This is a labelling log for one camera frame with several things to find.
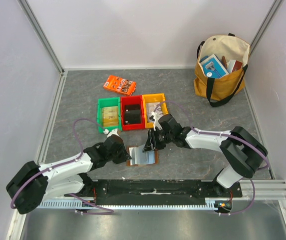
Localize grey slotted cable duct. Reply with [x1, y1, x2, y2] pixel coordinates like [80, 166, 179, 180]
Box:
[38, 196, 217, 211]

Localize green plastic bin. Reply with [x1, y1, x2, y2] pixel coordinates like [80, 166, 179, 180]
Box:
[97, 97, 122, 131]

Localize gold cards in green bin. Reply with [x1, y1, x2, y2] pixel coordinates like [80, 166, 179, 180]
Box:
[102, 106, 119, 128]

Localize orange snack box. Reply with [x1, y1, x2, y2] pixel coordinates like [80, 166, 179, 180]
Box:
[103, 75, 136, 96]

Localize black cards in red bin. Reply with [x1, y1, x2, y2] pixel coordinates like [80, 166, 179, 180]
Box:
[123, 104, 141, 125]

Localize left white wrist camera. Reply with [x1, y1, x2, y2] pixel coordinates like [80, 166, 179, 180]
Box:
[103, 128, 121, 138]

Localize brown item in bag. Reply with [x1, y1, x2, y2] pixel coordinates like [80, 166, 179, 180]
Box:
[221, 56, 227, 68]

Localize yellow canvas tote bag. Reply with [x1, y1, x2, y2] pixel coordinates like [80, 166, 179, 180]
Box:
[193, 33, 250, 107]

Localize white red box in bag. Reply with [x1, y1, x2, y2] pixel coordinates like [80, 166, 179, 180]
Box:
[227, 59, 242, 74]

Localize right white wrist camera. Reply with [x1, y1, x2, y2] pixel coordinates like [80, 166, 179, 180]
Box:
[150, 111, 163, 131]

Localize black mounting base plate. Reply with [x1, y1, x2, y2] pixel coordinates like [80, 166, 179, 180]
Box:
[76, 179, 242, 199]

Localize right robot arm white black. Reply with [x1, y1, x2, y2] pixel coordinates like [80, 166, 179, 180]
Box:
[142, 113, 269, 197]

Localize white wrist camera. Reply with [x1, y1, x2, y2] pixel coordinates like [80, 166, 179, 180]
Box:
[150, 111, 163, 131]
[103, 128, 121, 138]

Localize white cards in yellow bin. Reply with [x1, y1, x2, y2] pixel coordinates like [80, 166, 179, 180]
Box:
[145, 102, 163, 123]

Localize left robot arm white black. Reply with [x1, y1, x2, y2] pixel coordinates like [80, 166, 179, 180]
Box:
[6, 134, 131, 215]

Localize blue white razor box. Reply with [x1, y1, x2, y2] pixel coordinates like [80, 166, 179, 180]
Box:
[200, 54, 229, 79]

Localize yellow plastic bin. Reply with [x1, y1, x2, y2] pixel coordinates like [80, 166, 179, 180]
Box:
[142, 92, 170, 130]

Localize red plastic bin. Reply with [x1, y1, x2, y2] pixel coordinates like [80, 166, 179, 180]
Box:
[120, 95, 145, 131]

